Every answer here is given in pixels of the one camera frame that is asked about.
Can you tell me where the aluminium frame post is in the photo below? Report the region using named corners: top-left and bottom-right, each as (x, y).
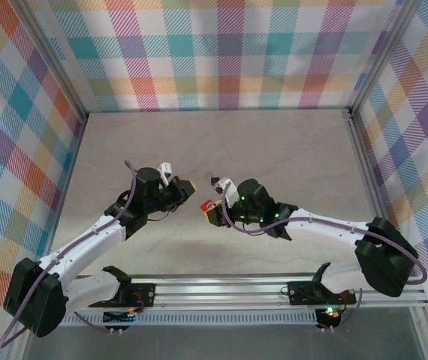
top-left (17, 0), bottom-right (89, 123)
top-left (348, 0), bottom-right (421, 116)

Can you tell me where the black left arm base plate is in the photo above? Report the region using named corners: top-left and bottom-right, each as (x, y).
top-left (118, 283), bottom-right (158, 308)

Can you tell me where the white slotted cable duct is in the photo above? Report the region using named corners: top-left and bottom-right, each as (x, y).
top-left (63, 313), bottom-right (322, 326)

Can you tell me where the long aluminium base rail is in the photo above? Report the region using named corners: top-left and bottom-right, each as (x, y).
top-left (77, 272), bottom-right (428, 309)

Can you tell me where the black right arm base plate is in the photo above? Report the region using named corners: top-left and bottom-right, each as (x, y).
top-left (287, 280), bottom-right (357, 305)

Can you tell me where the aluminium side rail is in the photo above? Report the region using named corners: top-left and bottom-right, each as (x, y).
top-left (343, 108), bottom-right (399, 230)

